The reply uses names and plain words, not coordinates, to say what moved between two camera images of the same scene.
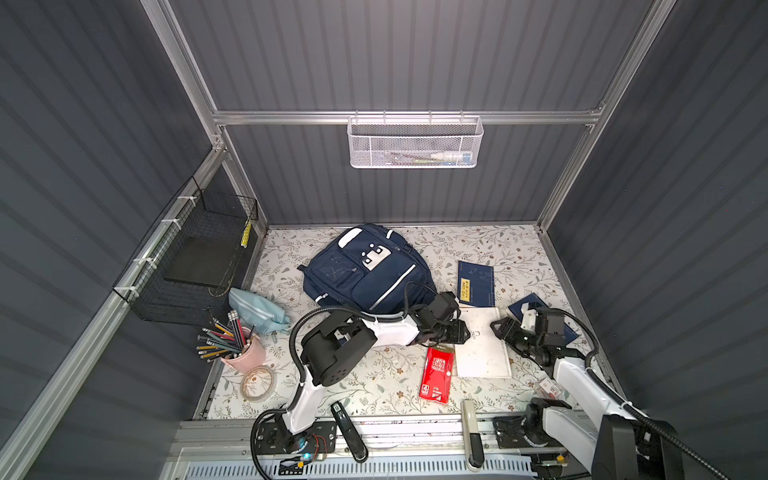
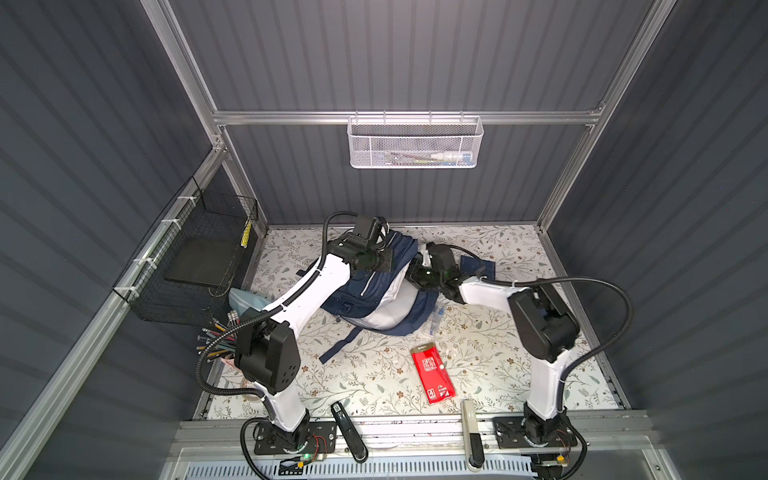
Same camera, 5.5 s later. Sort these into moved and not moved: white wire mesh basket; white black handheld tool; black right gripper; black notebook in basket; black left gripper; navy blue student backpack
Moved: black left gripper; black right gripper
Not moved: white black handheld tool; navy blue student backpack; white wire mesh basket; black notebook in basket
